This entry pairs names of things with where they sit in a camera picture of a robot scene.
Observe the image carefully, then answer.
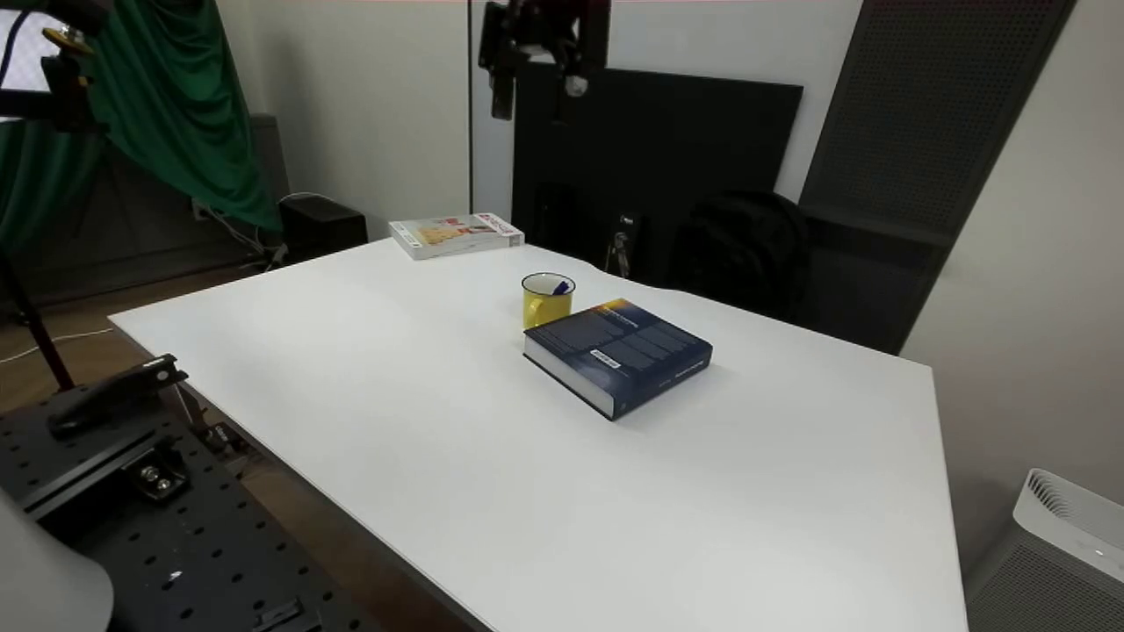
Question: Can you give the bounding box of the yellow enamel mug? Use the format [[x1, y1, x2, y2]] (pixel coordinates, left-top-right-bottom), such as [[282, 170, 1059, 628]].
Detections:
[[515, 266, 581, 336]]

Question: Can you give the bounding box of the dark blue hardcover book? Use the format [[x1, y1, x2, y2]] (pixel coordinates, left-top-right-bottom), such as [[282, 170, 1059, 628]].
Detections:
[[520, 294, 718, 426]]

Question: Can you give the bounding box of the black perforated breadboard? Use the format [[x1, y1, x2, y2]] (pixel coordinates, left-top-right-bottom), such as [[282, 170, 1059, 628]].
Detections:
[[0, 396, 397, 632]]

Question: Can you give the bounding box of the white bin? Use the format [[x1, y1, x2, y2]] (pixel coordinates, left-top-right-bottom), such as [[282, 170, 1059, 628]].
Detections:
[[967, 465, 1124, 632]]

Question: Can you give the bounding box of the black rectangular board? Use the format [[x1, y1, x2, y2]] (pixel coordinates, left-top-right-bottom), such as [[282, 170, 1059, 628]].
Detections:
[[511, 67, 807, 288]]

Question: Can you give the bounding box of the black camera stand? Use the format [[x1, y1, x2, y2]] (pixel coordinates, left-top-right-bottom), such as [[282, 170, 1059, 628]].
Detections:
[[0, 0, 116, 396]]

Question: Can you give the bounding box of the black clamp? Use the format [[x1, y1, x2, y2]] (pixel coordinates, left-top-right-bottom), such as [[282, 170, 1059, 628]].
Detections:
[[47, 350, 194, 444]]

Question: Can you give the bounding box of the white rounded object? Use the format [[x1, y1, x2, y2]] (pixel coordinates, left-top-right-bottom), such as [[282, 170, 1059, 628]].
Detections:
[[0, 487, 121, 632]]

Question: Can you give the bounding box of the dark leaning panel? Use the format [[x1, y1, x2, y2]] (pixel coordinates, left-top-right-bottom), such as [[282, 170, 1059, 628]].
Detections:
[[796, 0, 1082, 355]]

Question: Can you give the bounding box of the small black box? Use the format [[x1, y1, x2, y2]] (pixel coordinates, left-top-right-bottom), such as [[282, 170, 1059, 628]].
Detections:
[[275, 192, 374, 266]]

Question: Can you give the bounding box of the green curtain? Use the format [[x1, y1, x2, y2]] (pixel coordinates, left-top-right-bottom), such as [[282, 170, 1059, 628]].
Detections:
[[0, 0, 286, 261]]

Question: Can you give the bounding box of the black bag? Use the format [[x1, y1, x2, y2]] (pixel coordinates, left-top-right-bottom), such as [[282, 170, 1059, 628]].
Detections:
[[670, 191, 826, 322]]

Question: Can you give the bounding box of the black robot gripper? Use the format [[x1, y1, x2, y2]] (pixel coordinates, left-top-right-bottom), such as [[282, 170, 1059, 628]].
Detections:
[[476, 0, 615, 122]]

